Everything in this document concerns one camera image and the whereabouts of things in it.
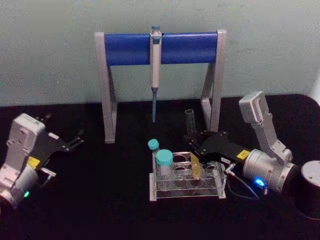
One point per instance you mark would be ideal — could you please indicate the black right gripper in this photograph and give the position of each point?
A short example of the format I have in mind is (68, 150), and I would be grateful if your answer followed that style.
(222, 147)

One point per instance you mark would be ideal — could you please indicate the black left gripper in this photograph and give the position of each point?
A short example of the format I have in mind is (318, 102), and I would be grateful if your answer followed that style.
(50, 147)

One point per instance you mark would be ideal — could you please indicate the clear tube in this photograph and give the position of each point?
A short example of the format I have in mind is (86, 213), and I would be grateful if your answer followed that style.
(190, 120)

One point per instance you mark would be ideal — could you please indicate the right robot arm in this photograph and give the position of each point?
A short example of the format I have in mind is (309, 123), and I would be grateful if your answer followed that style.
(270, 160)

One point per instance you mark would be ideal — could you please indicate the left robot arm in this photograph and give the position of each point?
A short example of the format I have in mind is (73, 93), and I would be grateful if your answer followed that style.
(21, 155)

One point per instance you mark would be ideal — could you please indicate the yellow tube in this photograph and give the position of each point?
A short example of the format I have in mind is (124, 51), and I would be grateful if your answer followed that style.
(197, 167)

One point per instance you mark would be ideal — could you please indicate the clear plastic tube rack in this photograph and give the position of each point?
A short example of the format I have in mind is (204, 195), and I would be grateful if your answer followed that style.
(215, 172)

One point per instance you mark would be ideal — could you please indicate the large tube with teal cap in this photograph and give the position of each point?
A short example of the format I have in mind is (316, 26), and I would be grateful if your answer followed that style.
(164, 158)

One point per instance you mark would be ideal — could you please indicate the small tube with teal cap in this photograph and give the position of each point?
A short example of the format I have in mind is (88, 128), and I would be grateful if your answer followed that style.
(153, 144)

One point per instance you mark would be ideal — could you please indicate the black table cloth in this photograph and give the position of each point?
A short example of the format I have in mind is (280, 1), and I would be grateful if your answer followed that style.
(105, 200)

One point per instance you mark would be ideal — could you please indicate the white pipette with blue tip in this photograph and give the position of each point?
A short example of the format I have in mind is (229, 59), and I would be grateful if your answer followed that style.
(155, 65)

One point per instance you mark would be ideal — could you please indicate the grey stand with blue bar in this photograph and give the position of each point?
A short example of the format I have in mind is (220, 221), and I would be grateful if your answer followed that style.
(130, 48)

